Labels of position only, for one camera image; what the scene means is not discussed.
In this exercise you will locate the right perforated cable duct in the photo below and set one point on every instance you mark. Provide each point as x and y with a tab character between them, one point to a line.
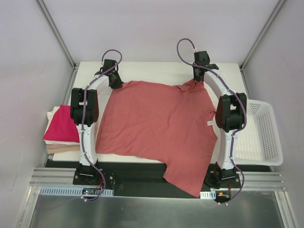
208	195

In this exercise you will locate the right aluminium frame post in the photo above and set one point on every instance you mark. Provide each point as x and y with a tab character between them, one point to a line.
264	30

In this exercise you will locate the perforated cable duct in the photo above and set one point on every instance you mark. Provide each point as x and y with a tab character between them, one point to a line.
208	195
75	191

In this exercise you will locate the aluminium rail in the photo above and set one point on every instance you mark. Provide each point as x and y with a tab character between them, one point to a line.
268	181

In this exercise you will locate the aluminium frame post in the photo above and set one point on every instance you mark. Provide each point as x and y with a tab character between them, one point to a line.
264	30
55	31

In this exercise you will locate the white plastic basket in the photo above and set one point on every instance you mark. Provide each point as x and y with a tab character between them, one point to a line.
259	142

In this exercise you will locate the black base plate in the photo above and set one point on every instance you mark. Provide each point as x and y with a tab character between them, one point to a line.
90	178

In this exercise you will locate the salmon pink t shirt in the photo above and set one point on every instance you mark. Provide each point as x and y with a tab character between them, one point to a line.
167	123

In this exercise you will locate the magenta folded t shirt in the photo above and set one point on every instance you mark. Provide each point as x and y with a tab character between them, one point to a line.
62	127

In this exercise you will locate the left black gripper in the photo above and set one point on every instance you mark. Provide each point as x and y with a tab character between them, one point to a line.
116	82

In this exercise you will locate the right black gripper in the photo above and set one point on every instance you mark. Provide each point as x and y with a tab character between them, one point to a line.
197	76

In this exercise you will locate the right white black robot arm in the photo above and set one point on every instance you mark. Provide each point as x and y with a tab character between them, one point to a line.
230	117

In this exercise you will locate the left perforated cable duct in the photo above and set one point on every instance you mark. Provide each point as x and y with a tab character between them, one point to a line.
75	191

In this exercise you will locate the beige folded shirt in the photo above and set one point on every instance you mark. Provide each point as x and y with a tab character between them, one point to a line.
53	147

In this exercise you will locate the left aluminium frame post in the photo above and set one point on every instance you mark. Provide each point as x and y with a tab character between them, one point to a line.
55	31

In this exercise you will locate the cream folded shirt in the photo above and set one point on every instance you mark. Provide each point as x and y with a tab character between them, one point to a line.
51	113

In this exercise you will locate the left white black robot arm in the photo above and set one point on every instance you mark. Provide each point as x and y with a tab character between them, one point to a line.
84	111

